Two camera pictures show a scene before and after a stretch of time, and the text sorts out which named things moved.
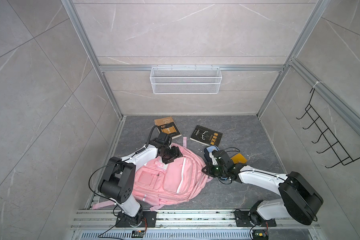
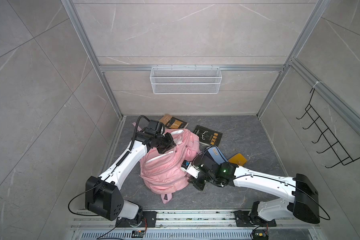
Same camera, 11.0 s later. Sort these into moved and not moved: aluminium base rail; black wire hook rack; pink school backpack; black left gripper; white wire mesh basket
Moved: pink school backpack; black left gripper
Not moved: black wire hook rack; aluminium base rail; white wire mesh basket
